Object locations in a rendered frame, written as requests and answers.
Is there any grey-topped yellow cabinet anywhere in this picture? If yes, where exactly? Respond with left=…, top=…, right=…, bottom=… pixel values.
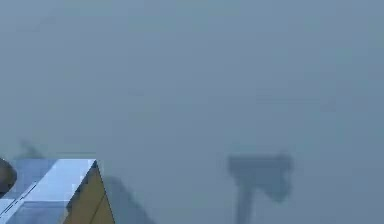
left=0, top=158, right=116, bottom=224

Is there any dark grey round object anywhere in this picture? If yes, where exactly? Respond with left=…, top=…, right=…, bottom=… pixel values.
left=0, top=157, right=18, bottom=198

